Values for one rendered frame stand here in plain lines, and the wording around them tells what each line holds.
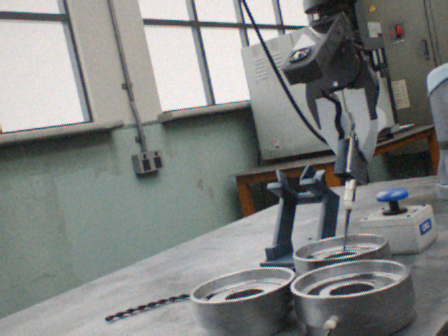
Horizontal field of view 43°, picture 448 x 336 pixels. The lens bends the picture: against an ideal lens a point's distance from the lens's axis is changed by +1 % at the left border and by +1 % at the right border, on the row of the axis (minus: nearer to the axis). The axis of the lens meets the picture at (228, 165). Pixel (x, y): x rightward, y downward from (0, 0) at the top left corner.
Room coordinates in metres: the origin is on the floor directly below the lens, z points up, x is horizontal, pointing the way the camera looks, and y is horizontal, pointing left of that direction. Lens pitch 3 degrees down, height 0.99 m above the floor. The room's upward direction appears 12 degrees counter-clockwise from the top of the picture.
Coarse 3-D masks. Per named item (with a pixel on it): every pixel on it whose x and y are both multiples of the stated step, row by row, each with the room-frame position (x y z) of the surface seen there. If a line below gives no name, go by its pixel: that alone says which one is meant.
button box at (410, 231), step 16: (384, 208) 0.77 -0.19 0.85; (400, 208) 0.73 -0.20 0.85; (416, 208) 0.73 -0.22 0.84; (368, 224) 0.72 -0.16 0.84; (384, 224) 0.70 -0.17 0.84; (400, 224) 0.69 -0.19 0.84; (416, 224) 0.69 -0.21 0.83; (432, 224) 0.73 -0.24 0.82; (400, 240) 0.69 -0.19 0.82; (416, 240) 0.68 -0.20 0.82; (432, 240) 0.72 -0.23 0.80
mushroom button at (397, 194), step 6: (384, 192) 0.72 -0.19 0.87; (390, 192) 0.72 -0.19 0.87; (396, 192) 0.71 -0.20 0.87; (402, 192) 0.71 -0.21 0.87; (378, 198) 0.72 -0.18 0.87; (384, 198) 0.71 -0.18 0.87; (390, 198) 0.71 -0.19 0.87; (396, 198) 0.71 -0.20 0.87; (402, 198) 0.71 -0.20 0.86; (390, 204) 0.73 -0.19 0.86; (396, 204) 0.72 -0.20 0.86; (390, 210) 0.73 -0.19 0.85
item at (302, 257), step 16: (320, 240) 0.67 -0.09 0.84; (336, 240) 0.67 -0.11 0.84; (352, 240) 0.67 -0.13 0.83; (368, 240) 0.66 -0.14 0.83; (384, 240) 0.62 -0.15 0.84; (304, 256) 0.66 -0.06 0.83; (320, 256) 0.64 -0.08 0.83; (336, 256) 0.65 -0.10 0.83; (352, 256) 0.57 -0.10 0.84; (368, 256) 0.58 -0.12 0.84; (384, 256) 0.59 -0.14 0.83; (304, 272) 0.60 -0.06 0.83
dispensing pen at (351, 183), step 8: (352, 128) 0.72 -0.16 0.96; (344, 144) 0.70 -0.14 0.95; (344, 152) 0.70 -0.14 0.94; (336, 160) 0.70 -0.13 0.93; (344, 160) 0.69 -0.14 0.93; (336, 168) 0.69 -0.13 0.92; (344, 168) 0.68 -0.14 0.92; (336, 176) 0.70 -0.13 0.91; (344, 176) 0.69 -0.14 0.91; (352, 184) 0.69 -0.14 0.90; (360, 184) 0.70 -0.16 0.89; (352, 192) 0.68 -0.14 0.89; (344, 200) 0.68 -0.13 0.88; (352, 200) 0.68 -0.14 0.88; (352, 208) 0.68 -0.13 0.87; (344, 232) 0.67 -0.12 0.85; (344, 240) 0.66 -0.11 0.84
